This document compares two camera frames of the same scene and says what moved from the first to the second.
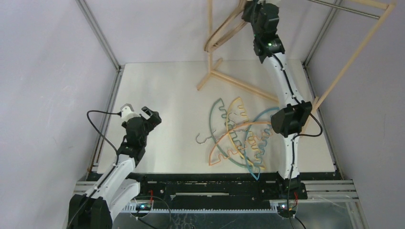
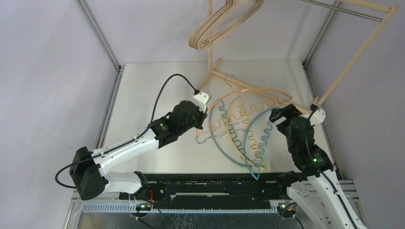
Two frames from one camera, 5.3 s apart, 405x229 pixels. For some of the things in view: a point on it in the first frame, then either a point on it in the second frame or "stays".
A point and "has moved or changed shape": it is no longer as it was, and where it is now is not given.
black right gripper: x=250 y=11 → x=285 y=116
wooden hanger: x=235 y=22 has moved or changed shape
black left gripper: x=153 y=121 → x=202 y=115
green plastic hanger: x=221 y=134 stays
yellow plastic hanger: x=237 y=129 stays
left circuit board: x=143 y=206 stays
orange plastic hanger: x=239 y=146 → x=230 y=104
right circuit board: x=282 y=208 stays
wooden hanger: x=217 y=37 → x=196 y=40
